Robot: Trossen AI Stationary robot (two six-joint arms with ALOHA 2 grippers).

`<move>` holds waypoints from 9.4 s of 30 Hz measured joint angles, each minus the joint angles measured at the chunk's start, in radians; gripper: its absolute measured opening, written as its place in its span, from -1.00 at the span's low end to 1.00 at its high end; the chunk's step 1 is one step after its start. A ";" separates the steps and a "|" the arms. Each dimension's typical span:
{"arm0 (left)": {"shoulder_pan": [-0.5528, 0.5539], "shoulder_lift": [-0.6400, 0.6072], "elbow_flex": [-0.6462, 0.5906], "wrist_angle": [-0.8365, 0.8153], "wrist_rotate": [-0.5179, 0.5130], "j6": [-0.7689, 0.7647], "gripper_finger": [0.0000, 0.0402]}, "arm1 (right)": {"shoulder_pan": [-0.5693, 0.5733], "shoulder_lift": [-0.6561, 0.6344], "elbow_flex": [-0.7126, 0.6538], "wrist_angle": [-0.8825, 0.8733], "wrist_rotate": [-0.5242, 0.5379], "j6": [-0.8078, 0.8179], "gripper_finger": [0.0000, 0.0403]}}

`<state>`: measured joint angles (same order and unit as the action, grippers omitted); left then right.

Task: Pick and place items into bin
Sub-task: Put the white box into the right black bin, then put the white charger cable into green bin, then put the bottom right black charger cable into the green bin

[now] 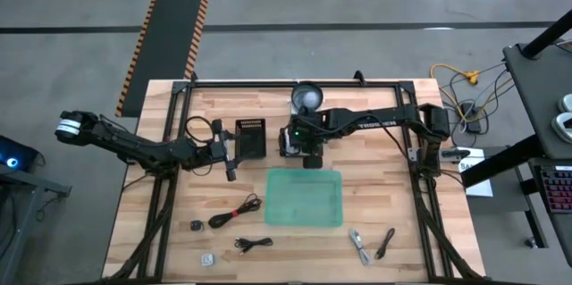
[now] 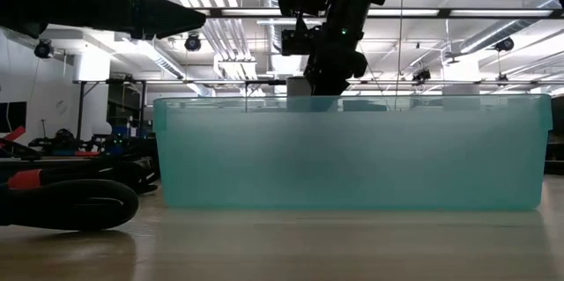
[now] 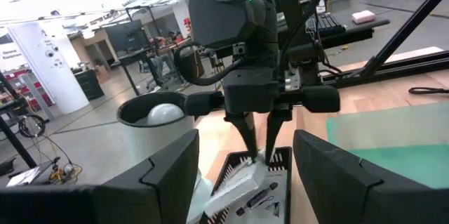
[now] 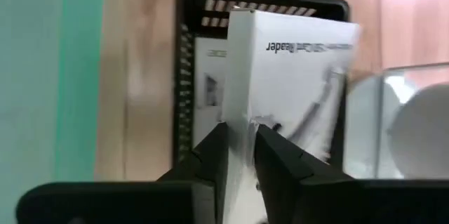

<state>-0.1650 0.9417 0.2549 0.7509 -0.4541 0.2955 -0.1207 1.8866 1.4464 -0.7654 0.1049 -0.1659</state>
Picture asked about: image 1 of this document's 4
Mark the green translucent tray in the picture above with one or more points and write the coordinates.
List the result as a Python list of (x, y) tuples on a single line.
[(304, 200)]

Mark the silver metal bracket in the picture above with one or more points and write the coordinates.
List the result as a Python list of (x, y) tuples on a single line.
[(413, 154)]

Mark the blue-lit black device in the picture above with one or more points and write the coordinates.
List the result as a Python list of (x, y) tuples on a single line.
[(13, 160)]

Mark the grey metal stand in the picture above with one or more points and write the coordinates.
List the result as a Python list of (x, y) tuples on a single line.
[(44, 184)]

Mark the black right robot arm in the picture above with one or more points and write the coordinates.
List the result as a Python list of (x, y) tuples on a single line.
[(380, 119)]

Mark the small black adapter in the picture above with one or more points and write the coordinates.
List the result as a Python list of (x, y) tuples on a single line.
[(196, 225)]

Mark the black aluminium table frame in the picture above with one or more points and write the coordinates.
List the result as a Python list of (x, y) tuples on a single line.
[(268, 84)]

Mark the black yellow-striped floor mat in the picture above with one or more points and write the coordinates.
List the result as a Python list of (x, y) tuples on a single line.
[(170, 30)]

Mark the grey camera bar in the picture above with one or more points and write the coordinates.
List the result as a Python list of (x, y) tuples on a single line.
[(455, 154)]

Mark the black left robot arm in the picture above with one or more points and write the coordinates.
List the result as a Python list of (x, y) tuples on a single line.
[(134, 146)]

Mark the small white charger cube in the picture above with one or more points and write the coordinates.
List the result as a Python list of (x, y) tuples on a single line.
[(207, 259)]

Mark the dark grey desk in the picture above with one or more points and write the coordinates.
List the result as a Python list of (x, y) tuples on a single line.
[(540, 97)]

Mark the black square plastic bin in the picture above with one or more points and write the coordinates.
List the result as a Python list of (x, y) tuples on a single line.
[(283, 152)]

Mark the black desk with keyboard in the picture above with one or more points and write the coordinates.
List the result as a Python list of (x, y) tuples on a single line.
[(567, 240)]

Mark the white grey rounded device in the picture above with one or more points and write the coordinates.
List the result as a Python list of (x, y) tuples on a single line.
[(563, 128), (566, 104)]

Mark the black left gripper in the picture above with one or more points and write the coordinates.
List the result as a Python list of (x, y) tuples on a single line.
[(219, 146)]

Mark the black power adapter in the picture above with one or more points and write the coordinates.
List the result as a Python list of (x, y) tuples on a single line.
[(471, 117)]

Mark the black mesh bin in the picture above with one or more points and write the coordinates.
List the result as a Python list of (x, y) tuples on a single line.
[(252, 142)]

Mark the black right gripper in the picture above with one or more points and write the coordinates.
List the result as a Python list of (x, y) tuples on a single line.
[(308, 137)]

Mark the keyboard with red backlight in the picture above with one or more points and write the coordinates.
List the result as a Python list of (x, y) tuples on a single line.
[(558, 189)]

